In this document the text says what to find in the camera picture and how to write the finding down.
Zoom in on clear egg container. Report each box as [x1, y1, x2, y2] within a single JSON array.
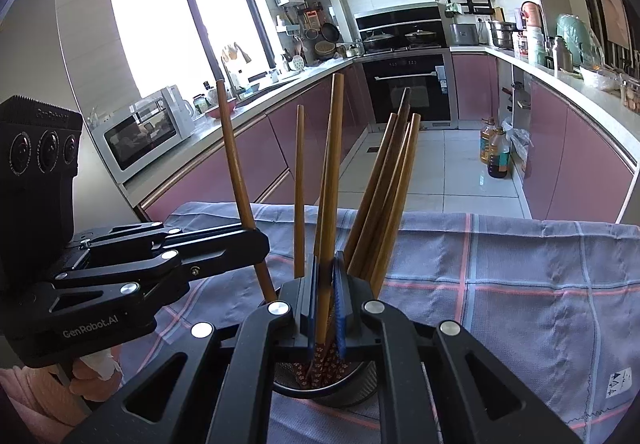
[[619, 76, 640, 113]]

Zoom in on yellow cooking oil bottle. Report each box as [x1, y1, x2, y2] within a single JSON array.
[[479, 118, 497, 165]]

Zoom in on black range hood stove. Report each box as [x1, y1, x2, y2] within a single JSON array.
[[353, 6, 449, 56]]

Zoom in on pink thermos jug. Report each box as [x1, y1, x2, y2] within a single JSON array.
[[519, 1, 545, 28]]

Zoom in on person's left forearm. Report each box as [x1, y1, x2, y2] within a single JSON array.
[[0, 364, 96, 432]]

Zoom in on steel thermos flask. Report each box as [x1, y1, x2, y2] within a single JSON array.
[[552, 36, 574, 73]]

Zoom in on white countertop oven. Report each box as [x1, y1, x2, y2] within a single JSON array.
[[102, 85, 195, 172]]

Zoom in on black mesh utensil holder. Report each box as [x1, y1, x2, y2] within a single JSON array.
[[270, 358, 380, 409]]

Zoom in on pink bowl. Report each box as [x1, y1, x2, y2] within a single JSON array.
[[205, 101, 236, 120]]

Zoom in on green covered appliance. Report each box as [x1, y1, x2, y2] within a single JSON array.
[[555, 13, 601, 70]]

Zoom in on bunch of bamboo chopsticks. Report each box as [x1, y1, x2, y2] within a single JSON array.
[[215, 79, 422, 391]]

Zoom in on white plastic bag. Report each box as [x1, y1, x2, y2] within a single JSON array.
[[501, 118, 535, 175]]

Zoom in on blue plaid tablecloth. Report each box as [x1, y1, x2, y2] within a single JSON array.
[[117, 200, 640, 444]]

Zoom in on steel stockpot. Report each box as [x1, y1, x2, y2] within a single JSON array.
[[488, 19, 516, 49]]

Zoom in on person's left hand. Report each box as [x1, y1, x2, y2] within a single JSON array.
[[71, 343, 123, 395]]

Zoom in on pink base cabinets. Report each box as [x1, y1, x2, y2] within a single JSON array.
[[137, 64, 376, 225]]

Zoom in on wok with lid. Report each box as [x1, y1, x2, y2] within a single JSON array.
[[404, 28, 444, 45], [362, 31, 396, 50]]

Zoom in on black built-in oven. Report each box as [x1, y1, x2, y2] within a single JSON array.
[[360, 52, 459, 133]]

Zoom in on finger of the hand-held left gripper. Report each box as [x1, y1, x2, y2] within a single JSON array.
[[50, 229, 271, 312], [65, 221, 261, 271]]

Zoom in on floral-handled bamboo chopstick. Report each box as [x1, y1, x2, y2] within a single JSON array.
[[309, 72, 346, 387]]

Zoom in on silver rice cooker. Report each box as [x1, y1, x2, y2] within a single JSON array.
[[449, 22, 480, 47]]

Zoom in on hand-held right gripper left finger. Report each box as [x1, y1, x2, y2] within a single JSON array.
[[62, 255, 322, 444]]

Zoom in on dark cooking oil bottle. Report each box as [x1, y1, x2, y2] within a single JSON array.
[[487, 126, 512, 180]]

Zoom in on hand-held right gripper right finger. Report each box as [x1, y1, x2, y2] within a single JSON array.
[[333, 250, 583, 444]]

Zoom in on kitchen window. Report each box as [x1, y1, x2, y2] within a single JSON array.
[[105, 0, 274, 106]]

